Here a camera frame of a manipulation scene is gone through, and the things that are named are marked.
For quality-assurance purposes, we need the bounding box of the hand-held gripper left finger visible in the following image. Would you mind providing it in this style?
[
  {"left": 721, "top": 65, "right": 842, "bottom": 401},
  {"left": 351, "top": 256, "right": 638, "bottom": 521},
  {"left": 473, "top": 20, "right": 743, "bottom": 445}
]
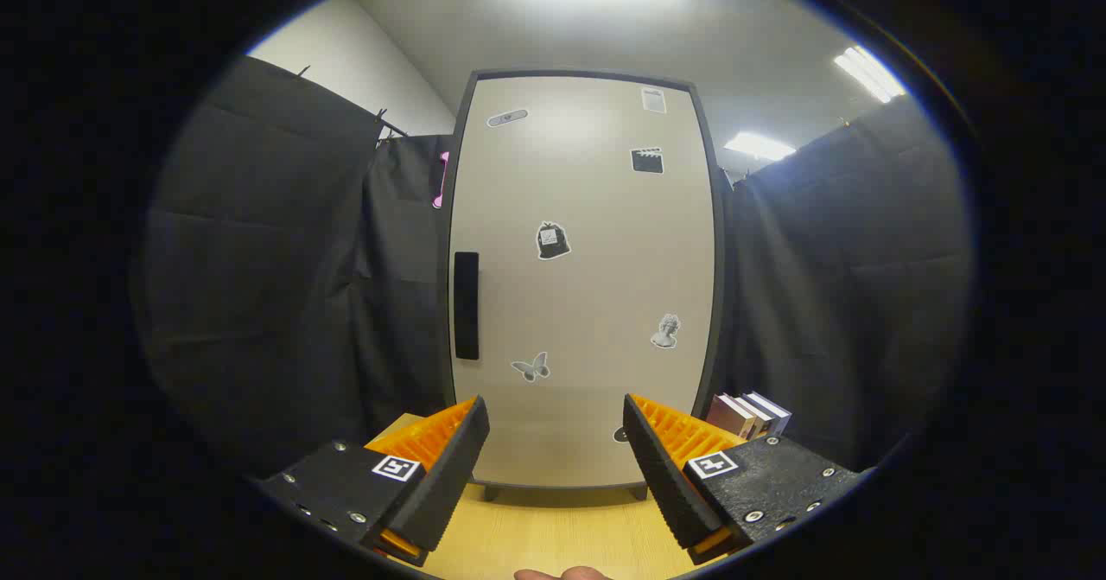
[{"left": 259, "top": 396, "right": 491, "bottom": 568}]

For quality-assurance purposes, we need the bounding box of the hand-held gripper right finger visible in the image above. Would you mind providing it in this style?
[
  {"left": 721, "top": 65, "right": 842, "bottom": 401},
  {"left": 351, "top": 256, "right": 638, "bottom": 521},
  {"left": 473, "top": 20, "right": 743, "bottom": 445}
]
[{"left": 622, "top": 393, "right": 865, "bottom": 565}]

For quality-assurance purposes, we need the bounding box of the black door handle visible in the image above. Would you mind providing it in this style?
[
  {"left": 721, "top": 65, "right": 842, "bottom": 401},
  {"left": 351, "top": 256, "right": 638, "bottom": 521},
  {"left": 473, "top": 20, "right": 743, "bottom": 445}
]
[{"left": 454, "top": 252, "right": 480, "bottom": 361}]

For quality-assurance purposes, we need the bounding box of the brown book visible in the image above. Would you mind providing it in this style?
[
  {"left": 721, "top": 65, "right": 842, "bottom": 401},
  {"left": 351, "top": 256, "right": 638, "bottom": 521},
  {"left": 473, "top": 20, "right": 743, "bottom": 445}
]
[{"left": 707, "top": 394, "right": 757, "bottom": 440}]

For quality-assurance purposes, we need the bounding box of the white book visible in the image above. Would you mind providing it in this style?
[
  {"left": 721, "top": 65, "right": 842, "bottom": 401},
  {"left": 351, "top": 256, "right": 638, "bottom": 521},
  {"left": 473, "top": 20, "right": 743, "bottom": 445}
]
[{"left": 734, "top": 394, "right": 776, "bottom": 436}]

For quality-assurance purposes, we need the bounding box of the black backdrop cloth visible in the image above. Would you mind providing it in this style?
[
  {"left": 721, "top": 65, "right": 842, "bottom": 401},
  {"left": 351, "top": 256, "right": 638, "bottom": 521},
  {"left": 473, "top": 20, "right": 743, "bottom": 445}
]
[{"left": 143, "top": 54, "right": 973, "bottom": 477}]

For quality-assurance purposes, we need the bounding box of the ceiling light panel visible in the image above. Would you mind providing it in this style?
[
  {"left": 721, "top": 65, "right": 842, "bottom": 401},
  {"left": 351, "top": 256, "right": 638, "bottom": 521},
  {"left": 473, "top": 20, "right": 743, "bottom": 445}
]
[
  {"left": 834, "top": 46, "right": 906, "bottom": 104},
  {"left": 724, "top": 132, "right": 796, "bottom": 163}
]

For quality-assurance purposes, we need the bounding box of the dark grey cabinet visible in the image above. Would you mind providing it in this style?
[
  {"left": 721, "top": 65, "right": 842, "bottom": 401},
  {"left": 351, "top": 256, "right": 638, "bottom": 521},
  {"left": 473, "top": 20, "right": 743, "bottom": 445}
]
[{"left": 436, "top": 68, "right": 734, "bottom": 503}]

